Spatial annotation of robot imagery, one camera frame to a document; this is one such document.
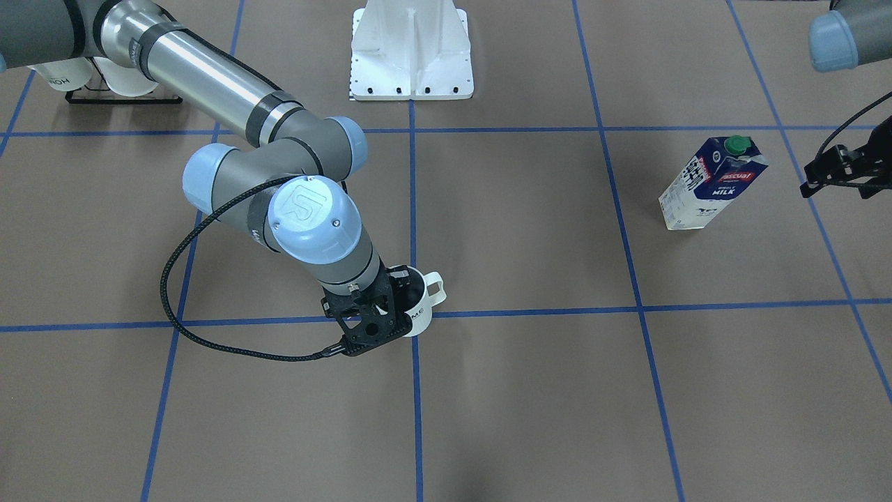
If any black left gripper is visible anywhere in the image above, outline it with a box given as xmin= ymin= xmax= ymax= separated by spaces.
xmin=799 ymin=137 xmax=891 ymax=199

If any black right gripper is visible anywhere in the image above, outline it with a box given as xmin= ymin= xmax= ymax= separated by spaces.
xmin=321 ymin=266 xmax=412 ymax=328

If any white ribbed mug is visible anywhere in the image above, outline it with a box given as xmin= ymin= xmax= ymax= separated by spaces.
xmin=388 ymin=266 xmax=447 ymax=337

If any blue white milk carton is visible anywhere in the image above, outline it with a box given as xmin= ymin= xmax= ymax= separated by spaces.
xmin=659 ymin=135 xmax=769 ymax=231

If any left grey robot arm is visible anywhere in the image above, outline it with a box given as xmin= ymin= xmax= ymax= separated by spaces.
xmin=799 ymin=1 xmax=891 ymax=199

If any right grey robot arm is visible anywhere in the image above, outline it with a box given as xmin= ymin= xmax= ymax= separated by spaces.
xmin=2 ymin=1 xmax=414 ymax=336

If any white mug on rack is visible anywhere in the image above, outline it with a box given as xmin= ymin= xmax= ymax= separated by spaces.
xmin=28 ymin=58 xmax=93 ymax=92
xmin=93 ymin=56 xmax=159 ymax=98

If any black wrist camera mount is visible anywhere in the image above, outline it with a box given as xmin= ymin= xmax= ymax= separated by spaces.
xmin=321 ymin=292 xmax=413 ymax=357

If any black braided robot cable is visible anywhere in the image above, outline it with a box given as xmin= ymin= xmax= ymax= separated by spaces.
xmin=160 ymin=176 xmax=349 ymax=363

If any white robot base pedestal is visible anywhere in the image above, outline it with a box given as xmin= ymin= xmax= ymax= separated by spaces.
xmin=348 ymin=1 xmax=475 ymax=101

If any black wire mug rack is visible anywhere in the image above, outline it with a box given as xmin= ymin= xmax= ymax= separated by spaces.
xmin=64 ymin=66 xmax=184 ymax=105

